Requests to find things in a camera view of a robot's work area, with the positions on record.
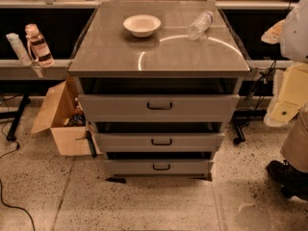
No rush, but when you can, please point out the grey drawer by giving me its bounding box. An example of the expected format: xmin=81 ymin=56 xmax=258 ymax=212
xmin=94 ymin=133 xmax=224 ymax=152
xmin=79 ymin=94 xmax=239 ymax=122
xmin=105 ymin=160 xmax=214 ymax=176

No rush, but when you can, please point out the grey top drawer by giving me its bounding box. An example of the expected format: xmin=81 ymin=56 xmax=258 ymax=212
xmin=79 ymin=94 xmax=239 ymax=122

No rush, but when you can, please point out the grey bottom drawer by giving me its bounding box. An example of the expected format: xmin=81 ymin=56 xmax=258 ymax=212
xmin=105 ymin=160 xmax=214 ymax=176

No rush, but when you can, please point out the grey workbench rail right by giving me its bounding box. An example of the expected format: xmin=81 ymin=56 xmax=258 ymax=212
xmin=247 ymin=60 xmax=292 ymax=79

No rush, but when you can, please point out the grey workbench rail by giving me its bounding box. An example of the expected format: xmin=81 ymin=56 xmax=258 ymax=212
xmin=0 ymin=60 xmax=71 ymax=81
xmin=247 ymin=60 xmax=292 ymax=79

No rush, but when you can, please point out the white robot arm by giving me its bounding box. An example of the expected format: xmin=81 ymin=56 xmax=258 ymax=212
xmin=261 ymin=0 xmax=308 ymax=127

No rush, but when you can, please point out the white bowl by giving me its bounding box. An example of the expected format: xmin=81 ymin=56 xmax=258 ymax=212
xmin=123 ymin=14 xmax=161 ymax=38

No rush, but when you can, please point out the black table leg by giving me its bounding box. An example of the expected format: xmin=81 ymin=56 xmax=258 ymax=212
xmin=231 ymin=110 xmax=266 ymax=145
xmin=0 ymin=92 xmax=30 ymax=141

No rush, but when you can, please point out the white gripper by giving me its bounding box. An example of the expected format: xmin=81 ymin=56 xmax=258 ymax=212
xmin=261 ymin=20 xmax=308 ymax=127

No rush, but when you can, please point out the grey drawer cabinet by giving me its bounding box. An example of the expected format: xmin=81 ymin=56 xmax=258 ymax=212
xmin=67 ymin=0 xmax=251 ymax=182

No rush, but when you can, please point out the grey workbench rail left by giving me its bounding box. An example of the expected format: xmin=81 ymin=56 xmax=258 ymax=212
xmin=0 ymin=60 xmax=71 ymax=81

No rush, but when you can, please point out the black table leg left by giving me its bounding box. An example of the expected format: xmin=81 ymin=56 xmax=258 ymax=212
xmin=0 ymin=92 xmax=30 ymax=141

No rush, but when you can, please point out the black floor cable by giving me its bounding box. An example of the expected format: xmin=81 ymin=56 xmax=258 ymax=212
xmin=0 ymin=93 xmax=37 ymax=231

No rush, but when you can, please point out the open cardboard box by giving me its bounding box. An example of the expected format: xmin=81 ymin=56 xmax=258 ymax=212
xmin=31 ymin=79 xmax=99 ymax=157

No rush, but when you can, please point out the white cylindrical bottle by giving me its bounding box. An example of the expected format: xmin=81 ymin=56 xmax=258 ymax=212
xmin=6 ymin=33 xmax=32 ymax=66

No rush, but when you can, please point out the grey middle drawer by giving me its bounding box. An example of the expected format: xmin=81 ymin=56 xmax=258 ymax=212
xmin=94 ymin=133 xmax=224 ymax=152

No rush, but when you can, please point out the pink striped bottle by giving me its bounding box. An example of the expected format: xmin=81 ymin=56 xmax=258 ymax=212
xmin=25 ymin=24 xmax=54 ymax=68

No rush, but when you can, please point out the clear plastic water bottle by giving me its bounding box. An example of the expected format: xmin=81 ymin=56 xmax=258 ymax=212
xmin=187 ymin=11 xmax=214 ymax=40

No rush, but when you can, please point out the black table leg right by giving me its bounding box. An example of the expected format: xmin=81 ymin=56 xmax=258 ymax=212
xmin=231 ymin=110 xmax=266 ymax=145

